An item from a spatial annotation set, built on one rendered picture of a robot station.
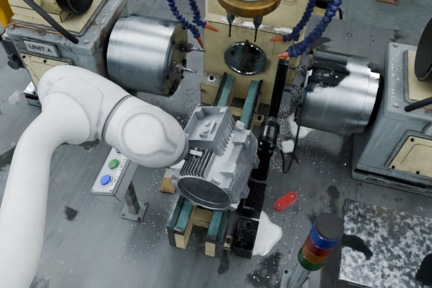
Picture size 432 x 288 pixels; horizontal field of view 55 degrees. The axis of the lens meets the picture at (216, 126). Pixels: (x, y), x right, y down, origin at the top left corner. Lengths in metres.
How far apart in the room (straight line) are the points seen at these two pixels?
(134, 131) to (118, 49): 0.67
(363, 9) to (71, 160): 2.65
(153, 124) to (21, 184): 0.21
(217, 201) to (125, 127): 0.56
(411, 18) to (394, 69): 2.29
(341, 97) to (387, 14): 2.37
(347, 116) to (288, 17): 0.41
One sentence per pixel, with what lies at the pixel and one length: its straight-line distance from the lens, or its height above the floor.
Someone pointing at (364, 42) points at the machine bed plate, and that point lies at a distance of 1.95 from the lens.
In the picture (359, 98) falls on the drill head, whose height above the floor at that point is 1.13.
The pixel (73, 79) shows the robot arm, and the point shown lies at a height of 1.47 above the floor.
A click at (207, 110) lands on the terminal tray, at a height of 1.11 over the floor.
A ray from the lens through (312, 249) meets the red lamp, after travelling 0.96.
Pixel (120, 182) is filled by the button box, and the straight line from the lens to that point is 1.10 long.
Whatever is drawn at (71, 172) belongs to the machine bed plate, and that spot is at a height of 0.80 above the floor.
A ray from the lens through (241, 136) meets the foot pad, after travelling 1.12.
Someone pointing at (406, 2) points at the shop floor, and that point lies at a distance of 3.76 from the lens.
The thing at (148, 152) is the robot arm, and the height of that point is 1.44.
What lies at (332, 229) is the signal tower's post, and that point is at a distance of 0.90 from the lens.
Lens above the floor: 2.01
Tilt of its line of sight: 53 degrees down
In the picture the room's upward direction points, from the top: 2 degrees clockwise
